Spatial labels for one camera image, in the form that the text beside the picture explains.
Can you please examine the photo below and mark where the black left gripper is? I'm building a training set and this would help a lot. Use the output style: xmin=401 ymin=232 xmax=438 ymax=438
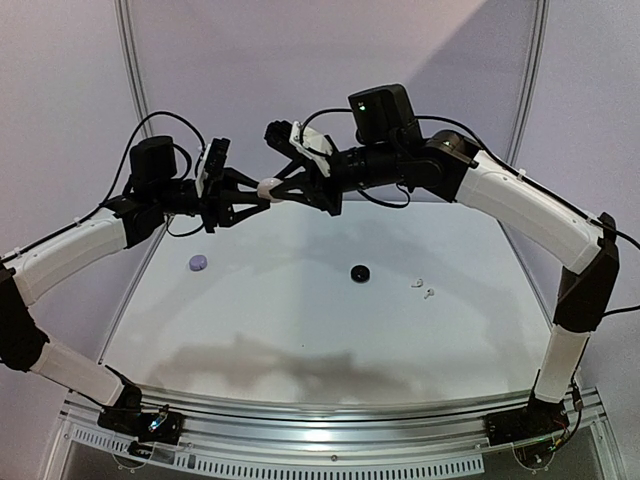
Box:
xmin=154 ymin=166 xmax=270 ymax=233

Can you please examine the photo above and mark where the pink earbud charging case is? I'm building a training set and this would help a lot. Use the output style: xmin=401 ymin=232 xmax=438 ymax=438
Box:
xmin=256 ymin=178 xmax=282 ymax=203

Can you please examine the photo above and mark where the purple earbud charging case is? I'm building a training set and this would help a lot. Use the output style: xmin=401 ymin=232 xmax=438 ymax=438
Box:
xmin=188 ymin=255 xmax=208 ymax=272

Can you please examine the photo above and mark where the black earbud charging case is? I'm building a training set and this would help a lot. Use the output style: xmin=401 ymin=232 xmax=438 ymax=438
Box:
xmin=350 ymin=264 xmax=371 ymax=284

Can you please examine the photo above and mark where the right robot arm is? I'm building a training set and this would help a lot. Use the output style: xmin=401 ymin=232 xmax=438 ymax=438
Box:
xmin=265 ymin=84 xmax=620 ymax=451

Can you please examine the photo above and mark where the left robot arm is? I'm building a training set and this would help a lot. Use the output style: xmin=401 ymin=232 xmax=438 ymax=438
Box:
xmin=1 ymin=136 xmax=279 ymax=445

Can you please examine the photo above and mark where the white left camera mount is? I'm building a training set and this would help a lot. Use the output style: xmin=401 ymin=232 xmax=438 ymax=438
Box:
xmin=194 ymin=144 xmax=210 ymax=198

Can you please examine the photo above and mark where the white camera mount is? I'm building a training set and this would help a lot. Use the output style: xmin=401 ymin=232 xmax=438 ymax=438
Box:
xmin=194 ymin=144 xmax=210 ymax=198
xmin=289 ymin=121 xmax=334 ymax=178

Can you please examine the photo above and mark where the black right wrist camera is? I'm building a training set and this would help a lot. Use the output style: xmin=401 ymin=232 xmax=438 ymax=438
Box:
xmin=264 ymin=120 xmax=297 ymax=156

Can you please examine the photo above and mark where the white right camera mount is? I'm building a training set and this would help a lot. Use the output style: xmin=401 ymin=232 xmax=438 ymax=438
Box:
xmin=289 ymin=121 xmax=334 ymax=178

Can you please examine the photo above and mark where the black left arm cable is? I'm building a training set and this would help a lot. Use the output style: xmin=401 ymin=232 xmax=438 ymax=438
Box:
xmin=0 ymin=110 xmax=206 ymax=261

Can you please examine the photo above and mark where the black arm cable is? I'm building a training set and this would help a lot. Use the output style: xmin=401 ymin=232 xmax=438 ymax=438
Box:
xmin=302 ymin=107 xmax=640 ymax=316
xmin=0 ymin=110 xmax=206 ymax=261

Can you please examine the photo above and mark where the aluminium left corner post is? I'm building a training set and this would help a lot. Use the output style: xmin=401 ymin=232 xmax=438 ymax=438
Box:
xmin=114 ymin=0 xmax=149 ymax=121

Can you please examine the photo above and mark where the aluminium corner post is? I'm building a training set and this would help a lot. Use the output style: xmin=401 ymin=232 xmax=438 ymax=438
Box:
xmin=114 ymin=0 xmax=149 ymax=121
xmin=504 ymin=0 xmax=550 ymax=166

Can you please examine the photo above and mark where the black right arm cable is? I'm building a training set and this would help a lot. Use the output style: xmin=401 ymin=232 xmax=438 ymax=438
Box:
xmin=302 ymin=107 xmax=640 ymax=316

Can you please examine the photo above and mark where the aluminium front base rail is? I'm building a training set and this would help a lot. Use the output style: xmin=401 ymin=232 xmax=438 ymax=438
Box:
xmin=42 ymin=387 xmax=626 ymax=479

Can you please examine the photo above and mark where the aluminium right corner post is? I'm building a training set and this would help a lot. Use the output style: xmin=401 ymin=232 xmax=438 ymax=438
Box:
xmin=504 ymin=0 xmax=550 ymax=166

